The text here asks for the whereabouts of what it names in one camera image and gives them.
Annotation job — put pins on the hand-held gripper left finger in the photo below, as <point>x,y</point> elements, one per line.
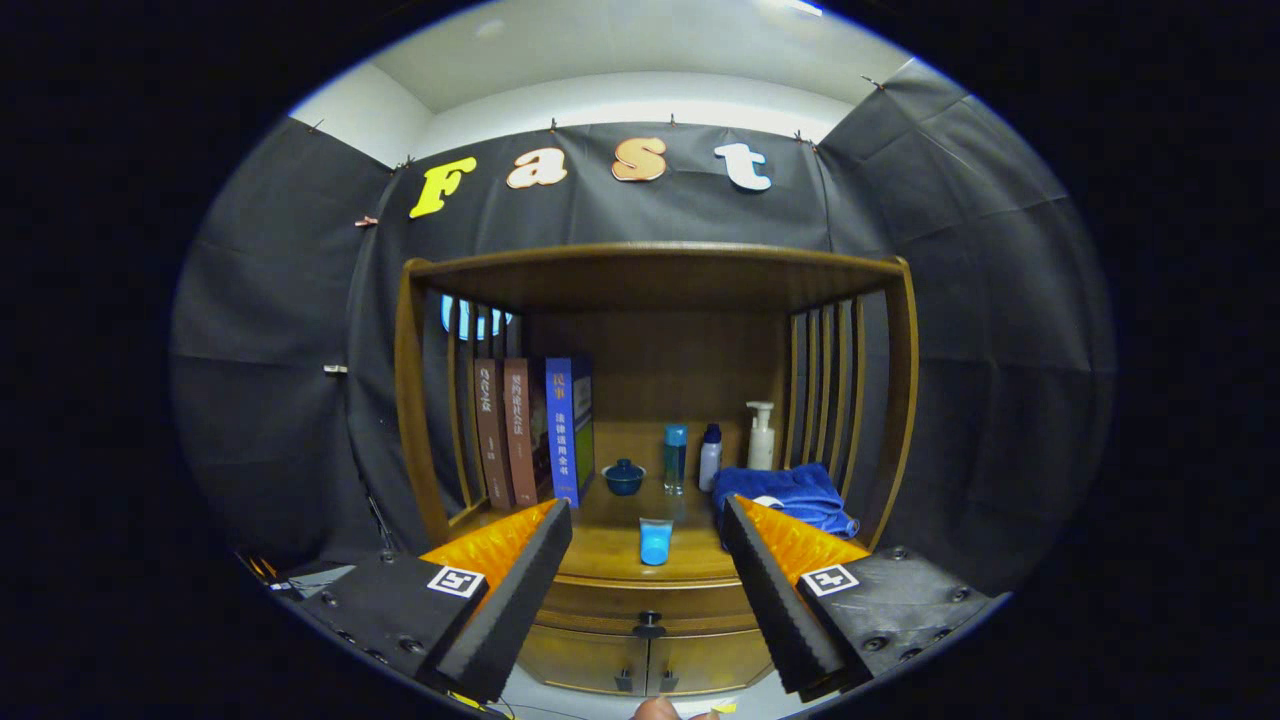
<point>510,615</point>

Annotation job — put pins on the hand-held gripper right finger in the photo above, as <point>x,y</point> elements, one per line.
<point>775,600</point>

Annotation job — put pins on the blue squeeze tube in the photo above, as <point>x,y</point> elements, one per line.
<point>655,545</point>

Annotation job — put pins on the wooden cabinet door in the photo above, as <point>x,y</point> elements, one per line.
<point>705,662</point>
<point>585,662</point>

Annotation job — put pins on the wooden countertop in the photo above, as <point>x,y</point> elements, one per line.
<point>610,550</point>

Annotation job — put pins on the folded blue towel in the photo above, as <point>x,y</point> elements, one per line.
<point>800,495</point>

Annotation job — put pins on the white bottle with blue cap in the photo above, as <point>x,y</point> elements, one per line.
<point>710,462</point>

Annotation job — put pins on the white pump bottle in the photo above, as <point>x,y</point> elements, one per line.
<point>761,445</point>

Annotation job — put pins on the clear bottle with teal cap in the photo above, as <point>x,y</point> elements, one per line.
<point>676,460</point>

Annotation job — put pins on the brown book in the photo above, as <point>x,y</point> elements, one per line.
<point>520,435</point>
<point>492,440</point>

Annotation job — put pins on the blue lidded teacup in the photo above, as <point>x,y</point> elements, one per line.
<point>624,480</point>

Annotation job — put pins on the blue book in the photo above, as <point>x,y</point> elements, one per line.
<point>563,435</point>

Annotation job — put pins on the wooden cabinet with shelf frame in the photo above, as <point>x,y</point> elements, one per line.
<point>680,370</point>

